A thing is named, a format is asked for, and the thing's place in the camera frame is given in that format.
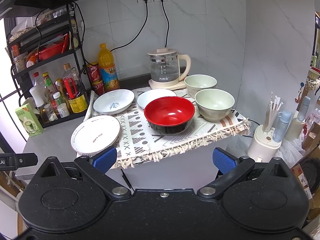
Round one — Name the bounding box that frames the white flat plate stack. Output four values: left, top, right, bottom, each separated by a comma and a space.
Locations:
71, 115, 120, 155

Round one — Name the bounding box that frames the black metal kitchen rack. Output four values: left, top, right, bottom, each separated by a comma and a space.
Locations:
6, 2, 91, 128

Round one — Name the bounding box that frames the white cap seasoning jar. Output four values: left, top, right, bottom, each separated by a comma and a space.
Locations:
57, 103, 70, 118

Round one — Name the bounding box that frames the red drink can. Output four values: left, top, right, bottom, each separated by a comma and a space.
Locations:
87, 62, 105, 96

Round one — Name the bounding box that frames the black power cable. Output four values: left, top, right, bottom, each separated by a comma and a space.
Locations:
158, 0, 171, 49
109, 0, 149, 53

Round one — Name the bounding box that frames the white plate blue fish drawing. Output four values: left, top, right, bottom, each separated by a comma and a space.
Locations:
93, 89, 135, 115

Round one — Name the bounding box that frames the patterned fringed table cloth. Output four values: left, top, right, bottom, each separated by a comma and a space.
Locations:
83, 87, 251, 168

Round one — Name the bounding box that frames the right black power cable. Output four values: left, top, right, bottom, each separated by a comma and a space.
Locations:
158, 0, 171, 49

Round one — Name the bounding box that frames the orange juice bottle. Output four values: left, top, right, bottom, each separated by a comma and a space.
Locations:
98, 43, 120, 92

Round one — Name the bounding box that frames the cream kettle base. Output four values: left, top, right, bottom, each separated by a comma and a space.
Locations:
148, 79, 186, 90

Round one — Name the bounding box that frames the left black power cable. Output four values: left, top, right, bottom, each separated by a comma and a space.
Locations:
109, 0, 149, 53

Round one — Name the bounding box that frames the green white carton box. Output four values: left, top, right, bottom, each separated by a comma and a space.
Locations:
15, 103, 43, 137

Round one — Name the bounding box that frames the green bowl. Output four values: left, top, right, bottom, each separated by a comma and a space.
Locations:
195, 88, 235, 122
184, 74, 217, 98

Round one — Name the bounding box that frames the white bakery plate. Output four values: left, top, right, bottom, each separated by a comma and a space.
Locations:
137, 89, 176, 109

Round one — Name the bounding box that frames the green bowl front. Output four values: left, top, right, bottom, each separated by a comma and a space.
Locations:
195, 88, 235, 122

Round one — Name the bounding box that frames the blue thermos bottle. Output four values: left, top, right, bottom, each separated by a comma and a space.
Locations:
272, 110, 292, 142

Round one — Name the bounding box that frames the red and black bowl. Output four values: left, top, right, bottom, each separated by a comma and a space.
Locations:
144, 96, 195, 135

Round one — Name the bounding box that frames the soy sauce bottle yellow label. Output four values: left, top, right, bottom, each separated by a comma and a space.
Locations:
62, 63, 88, 113

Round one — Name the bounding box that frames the glass electric kettle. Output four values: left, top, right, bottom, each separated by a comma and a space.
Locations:
148, 48, 191, 84

